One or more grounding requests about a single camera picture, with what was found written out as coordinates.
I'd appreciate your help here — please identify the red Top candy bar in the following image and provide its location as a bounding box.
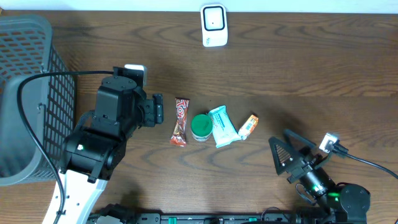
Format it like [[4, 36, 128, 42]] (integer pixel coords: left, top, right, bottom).
[[170, 98, 190, 147]]

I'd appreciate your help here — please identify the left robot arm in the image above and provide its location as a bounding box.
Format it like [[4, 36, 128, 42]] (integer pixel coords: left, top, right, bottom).
[[43, 64, 164, 223]]

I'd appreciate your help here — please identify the teal wet wipes pack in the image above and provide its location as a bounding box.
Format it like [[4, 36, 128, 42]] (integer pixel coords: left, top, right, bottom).
[[208, 105, 241, 148]]

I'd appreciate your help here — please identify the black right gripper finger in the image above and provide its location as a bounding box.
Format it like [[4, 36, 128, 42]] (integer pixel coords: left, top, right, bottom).
[[283, 129, 317, 149], [269, 137, 303, 176]]

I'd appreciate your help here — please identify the green lid plastic jar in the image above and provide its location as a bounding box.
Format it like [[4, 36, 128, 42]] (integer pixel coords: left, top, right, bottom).
[[191, 114, 213, 142]]

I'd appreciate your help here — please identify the orange tissue pack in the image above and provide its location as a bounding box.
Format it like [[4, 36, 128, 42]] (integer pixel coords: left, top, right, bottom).
[[238, 114, 259, 141]]

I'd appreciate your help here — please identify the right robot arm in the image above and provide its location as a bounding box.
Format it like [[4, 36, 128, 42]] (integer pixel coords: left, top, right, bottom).
[[269, 129, 371, 223]]

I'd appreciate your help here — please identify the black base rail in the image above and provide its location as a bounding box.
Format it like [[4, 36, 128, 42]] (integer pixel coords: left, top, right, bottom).
[[86, 204, 324, 224]]

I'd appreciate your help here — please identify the grey plastic mesh basket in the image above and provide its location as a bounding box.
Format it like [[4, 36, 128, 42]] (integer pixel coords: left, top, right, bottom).
[[1, 15, 76, 186]]

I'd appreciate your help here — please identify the white barcode scanner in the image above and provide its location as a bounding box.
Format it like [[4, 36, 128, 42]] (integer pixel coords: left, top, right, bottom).
[[200, 4, 228, 47]]

